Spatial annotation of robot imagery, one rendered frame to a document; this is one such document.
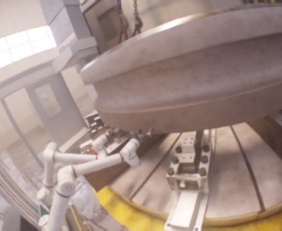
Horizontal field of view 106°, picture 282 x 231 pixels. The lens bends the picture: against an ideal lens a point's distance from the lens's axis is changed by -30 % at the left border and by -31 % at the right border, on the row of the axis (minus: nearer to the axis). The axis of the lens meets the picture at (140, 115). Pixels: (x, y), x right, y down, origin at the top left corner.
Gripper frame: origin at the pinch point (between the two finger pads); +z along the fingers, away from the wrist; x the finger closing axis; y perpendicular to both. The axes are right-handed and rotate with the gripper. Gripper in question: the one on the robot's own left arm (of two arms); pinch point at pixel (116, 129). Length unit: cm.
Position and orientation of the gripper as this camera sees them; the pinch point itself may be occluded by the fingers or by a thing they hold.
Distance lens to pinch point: 169.1
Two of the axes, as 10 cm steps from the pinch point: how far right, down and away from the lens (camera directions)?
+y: -3.6, -8.6, -3.6
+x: -6.9, -0.1, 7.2
